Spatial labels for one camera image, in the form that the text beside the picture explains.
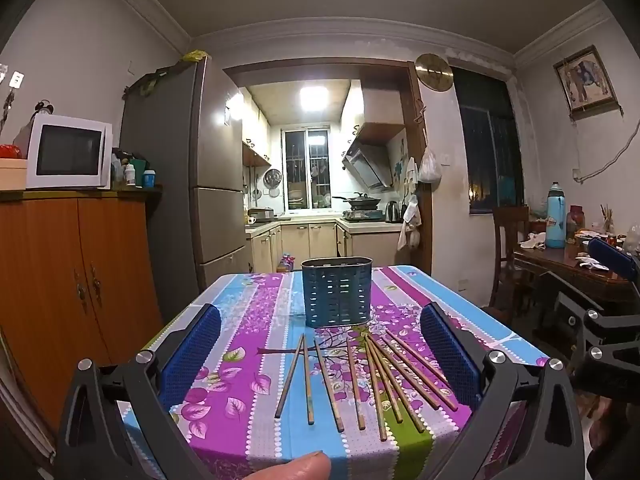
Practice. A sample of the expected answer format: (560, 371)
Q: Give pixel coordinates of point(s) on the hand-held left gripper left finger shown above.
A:
(195, 350)

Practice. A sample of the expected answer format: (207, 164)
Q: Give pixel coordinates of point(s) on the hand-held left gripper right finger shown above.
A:
(450, 355)

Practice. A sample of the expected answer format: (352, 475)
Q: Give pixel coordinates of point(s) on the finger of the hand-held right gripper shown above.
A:
(612, 257)
(570, 292)

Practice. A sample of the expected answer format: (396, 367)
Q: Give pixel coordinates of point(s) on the bunch of wooden chopsticks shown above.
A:
(328, 386)

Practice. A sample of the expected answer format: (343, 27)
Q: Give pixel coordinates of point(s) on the perforated metal utensil holder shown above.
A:
(335, 290)

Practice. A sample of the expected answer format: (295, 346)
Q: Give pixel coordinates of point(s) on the person's right hand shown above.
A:
(615, 435)

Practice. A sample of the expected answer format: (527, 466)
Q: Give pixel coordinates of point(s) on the person's left hand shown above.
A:
(295, 470)

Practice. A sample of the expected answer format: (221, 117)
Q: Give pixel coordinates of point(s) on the white crumpled cloth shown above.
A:
(534, 241)
(591, 262)

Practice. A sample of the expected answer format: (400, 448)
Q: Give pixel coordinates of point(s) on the jar of sticks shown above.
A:
(607, 222)

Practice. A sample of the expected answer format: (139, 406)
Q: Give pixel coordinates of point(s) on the dark wooden dining table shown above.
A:
(550, 260)

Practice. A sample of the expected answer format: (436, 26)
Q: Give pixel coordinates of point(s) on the red lidded jar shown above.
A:
(576, 225)

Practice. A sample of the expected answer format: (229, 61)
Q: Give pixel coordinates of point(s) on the floral striped tablecloth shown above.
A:
(250, 320)

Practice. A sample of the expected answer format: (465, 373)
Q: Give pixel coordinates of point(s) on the blue water bottle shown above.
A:
(556, 220)

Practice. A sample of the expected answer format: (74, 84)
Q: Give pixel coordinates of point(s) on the dark wooden chair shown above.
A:
(500, 240)

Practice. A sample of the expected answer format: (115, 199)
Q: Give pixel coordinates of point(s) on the white hanging cloth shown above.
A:
(410, 220)

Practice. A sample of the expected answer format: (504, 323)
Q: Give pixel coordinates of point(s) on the steel electric kettle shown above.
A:
(392, 212)

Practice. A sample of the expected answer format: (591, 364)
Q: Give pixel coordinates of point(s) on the dark room window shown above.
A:
(487, 160)

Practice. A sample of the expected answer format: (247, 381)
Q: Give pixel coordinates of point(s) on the beige kitchen base cabinets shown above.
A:
(310, 242)

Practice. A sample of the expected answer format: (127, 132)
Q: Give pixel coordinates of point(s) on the orange wooden cabinet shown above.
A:
(50, 270)

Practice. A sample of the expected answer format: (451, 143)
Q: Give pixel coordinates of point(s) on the gas stove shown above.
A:
(360, 215)

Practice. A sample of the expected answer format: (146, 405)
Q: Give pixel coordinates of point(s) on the black wok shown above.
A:
(362, 202)

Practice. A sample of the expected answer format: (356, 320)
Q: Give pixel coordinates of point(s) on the blue and white cup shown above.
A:
(149, 180)

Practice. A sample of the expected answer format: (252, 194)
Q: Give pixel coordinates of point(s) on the framed elephant picture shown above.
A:
(585, 80)

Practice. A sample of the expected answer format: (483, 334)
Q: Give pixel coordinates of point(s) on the white hanging towel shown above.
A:
(410, 175)

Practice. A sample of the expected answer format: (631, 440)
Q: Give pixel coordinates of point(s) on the white pill bottle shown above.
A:
(130, 175)

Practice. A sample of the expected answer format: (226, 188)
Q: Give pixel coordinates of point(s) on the hanging metal colander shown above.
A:
(272, 180)

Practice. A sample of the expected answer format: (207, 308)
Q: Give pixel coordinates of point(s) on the white hanging plastic bag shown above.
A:
(430, 167)

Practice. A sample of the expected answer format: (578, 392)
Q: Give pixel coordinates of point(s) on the brown refrigerator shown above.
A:
(170, 160)

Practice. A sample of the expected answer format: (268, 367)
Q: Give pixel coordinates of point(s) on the green box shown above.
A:
(140, 165)

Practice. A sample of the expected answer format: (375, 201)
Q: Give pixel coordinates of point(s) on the steel range hood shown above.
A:
(367, 165)

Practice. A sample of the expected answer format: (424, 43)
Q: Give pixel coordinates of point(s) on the dark bag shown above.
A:
(120, 154)

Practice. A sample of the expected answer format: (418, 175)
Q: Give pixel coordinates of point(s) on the barred kitchen window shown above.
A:
(305, 170)

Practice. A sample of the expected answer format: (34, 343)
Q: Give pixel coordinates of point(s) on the white microwave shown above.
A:
(70, 150)

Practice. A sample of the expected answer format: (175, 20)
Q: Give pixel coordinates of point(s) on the beige box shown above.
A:
(12, 174)

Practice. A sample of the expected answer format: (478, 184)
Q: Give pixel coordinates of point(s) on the beige cabinet above hood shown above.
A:
(380, 110)

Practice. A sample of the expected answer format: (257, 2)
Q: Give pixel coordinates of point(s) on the red round item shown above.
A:
(9, 151)

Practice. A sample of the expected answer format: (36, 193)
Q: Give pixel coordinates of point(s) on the green and yellow cloth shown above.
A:
(150, 80)

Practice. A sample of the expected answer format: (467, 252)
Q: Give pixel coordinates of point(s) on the square kitchen ceiling light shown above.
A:
(313, 98)

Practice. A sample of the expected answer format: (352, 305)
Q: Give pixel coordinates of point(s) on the dark hanging ornament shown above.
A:
(6, 105)

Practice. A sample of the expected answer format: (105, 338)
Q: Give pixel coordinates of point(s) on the blue flower wall decal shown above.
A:
(399, 162)

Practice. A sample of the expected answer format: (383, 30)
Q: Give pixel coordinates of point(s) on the beige wall cabinets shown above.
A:
(255, 135)

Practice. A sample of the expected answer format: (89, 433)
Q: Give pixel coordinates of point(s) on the round brass wall plate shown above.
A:
(434, 73)

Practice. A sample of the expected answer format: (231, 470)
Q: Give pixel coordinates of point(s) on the white wall switch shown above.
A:
(17, 78)

